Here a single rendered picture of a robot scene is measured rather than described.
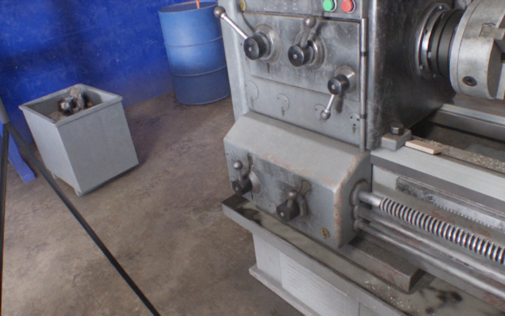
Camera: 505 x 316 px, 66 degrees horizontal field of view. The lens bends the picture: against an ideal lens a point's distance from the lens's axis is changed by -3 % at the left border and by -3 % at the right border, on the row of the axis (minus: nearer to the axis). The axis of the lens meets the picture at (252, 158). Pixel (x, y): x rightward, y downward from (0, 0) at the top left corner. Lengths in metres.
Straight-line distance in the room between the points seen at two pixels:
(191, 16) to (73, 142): 1.64
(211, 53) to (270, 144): 2.62
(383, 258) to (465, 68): 0.63
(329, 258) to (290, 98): 0.57
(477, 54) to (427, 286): 0.71
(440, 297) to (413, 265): 0.12
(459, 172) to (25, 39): 3.51
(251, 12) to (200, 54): 2.52
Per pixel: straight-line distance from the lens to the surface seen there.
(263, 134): 1.36
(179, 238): 2.28
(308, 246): 1.50
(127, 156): 2.93
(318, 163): 1.19
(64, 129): 2.68
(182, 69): 3.91
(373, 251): 1.39
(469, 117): 1.43
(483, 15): 1.13
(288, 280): 1.79
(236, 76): 1.49
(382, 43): 1.06
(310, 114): 1.26
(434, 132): 1.54
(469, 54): 1.11
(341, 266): 1.43
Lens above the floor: 1.41
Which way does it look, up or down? 29 degrees down
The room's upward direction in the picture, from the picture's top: 8 degrees counter-clockwise
